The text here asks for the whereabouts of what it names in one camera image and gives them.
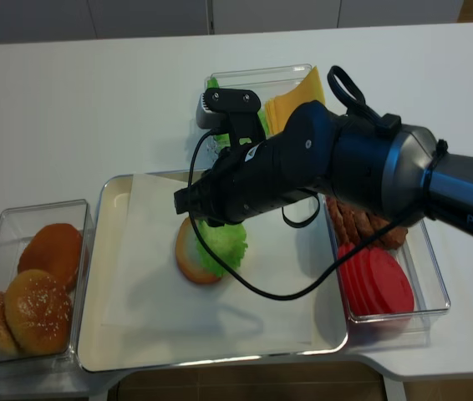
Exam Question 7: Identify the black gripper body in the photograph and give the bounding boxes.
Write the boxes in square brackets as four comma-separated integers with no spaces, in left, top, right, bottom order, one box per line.
[173,140,329,227]

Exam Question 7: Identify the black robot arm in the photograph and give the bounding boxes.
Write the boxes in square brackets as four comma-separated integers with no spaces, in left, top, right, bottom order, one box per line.
[174,101,473,235]

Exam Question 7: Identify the green lettuce leaf stack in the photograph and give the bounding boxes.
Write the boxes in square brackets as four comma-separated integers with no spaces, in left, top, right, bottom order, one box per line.
[206,76,270,151]

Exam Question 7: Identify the yellow cheese slice stack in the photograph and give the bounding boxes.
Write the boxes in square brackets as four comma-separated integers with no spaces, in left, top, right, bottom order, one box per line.
[265,66,326,135]

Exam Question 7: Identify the clear box lettuce and cheese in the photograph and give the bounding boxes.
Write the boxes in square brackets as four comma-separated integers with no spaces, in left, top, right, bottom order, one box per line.
[205,63,328,165]

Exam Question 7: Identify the back brown meat patty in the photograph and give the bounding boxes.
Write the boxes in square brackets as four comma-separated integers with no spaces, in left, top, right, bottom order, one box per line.
[326,196,348,246]

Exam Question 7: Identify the brown meat patty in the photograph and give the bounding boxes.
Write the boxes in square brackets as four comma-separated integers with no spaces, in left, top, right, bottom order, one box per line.
[348,206,375,241]
[326,196,348,246]
[332,200,360,245]
[369,214,408,250]

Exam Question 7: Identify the toasted bottom bun half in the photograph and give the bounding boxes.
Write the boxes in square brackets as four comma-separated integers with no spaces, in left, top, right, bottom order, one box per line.
[175,217,221,285]

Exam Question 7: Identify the red tomato slices behind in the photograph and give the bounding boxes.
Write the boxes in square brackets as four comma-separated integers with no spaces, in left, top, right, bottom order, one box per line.
[339,248,376,316]

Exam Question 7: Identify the front brown meat patty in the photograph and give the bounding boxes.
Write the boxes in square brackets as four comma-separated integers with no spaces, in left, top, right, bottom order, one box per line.
[369,214,408,250]

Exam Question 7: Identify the white parchment paper sheet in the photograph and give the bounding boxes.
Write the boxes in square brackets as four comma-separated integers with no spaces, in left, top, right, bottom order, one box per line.
[104,174,313,343]

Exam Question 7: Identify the clear box patties and tomato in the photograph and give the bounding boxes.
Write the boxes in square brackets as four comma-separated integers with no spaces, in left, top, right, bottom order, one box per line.
[321,163,451,333]

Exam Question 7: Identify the front red tomato slice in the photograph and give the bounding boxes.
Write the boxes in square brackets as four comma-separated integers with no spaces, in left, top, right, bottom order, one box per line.
[362,248,415,315]

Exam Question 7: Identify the white rectangular serving tray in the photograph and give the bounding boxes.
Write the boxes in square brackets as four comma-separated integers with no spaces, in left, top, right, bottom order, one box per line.
[78,170,348,372]

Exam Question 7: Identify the dark smooth bun top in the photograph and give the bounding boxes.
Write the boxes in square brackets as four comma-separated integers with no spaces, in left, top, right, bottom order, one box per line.
[18,223,83,292]

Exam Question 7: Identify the sesame bun top front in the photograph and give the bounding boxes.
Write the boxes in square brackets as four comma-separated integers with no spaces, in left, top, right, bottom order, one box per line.
[4,269,72,356]

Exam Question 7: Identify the clear box with buns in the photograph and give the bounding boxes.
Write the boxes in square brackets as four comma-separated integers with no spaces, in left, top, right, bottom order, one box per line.
[0,200,94,372]

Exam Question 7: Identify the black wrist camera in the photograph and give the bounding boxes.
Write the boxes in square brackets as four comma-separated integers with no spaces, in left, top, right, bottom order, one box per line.
[196,88,266,148]

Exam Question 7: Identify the black camera cable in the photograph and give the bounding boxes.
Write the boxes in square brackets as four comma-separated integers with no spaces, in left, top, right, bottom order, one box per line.
[188,65,449,301]

